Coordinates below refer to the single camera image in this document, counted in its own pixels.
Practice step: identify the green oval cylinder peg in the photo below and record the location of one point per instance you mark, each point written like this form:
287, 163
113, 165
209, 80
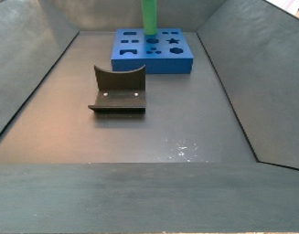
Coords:
148, 10

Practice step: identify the blue foam shape board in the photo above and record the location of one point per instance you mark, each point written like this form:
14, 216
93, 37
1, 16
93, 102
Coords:
163, 53

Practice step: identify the black curved holder stand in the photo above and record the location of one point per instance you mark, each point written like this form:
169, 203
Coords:
120, 91

